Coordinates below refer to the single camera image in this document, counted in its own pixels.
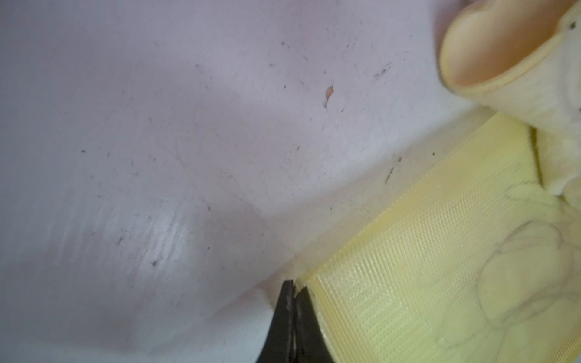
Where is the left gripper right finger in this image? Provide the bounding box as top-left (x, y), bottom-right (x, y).
top-left (294, 287), bottom-right (334, 363)

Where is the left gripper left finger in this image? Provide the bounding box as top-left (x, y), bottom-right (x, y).
top-left (257, 280), bottom-right (295, 363)

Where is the yellow document bag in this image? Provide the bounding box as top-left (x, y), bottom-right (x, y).
top-left (300, 113), bottom-right (580, 362)

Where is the yellow wiping cloth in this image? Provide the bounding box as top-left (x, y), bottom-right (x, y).
top-left (439, 1), bottom-right (580, 195)

